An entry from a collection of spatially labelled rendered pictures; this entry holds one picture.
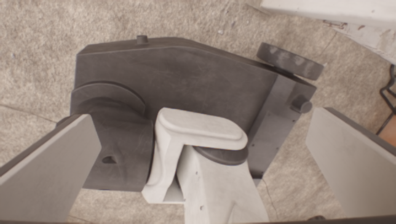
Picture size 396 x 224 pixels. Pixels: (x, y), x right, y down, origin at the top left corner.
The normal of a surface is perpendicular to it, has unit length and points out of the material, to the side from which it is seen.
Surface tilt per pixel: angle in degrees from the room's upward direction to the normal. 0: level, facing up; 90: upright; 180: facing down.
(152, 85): 0
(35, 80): 0
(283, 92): 45
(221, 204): 90
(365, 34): 0
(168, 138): 54
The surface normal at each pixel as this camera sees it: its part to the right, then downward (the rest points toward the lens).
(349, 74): 0.24, 0.48
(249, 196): 0.32, -0.86
